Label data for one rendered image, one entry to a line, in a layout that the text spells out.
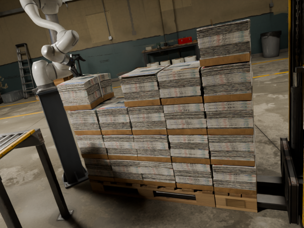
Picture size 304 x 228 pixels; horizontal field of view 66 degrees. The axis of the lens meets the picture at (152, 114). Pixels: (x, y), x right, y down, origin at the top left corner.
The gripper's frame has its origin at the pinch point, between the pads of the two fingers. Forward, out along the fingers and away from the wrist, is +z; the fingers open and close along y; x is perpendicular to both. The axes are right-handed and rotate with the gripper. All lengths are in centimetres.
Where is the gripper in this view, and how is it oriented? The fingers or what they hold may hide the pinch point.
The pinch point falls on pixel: (83, 68)
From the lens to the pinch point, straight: 217.9
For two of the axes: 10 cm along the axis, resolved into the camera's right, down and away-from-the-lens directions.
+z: 4.2, 1.4, 9.0
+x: 9.1, -0.3, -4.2
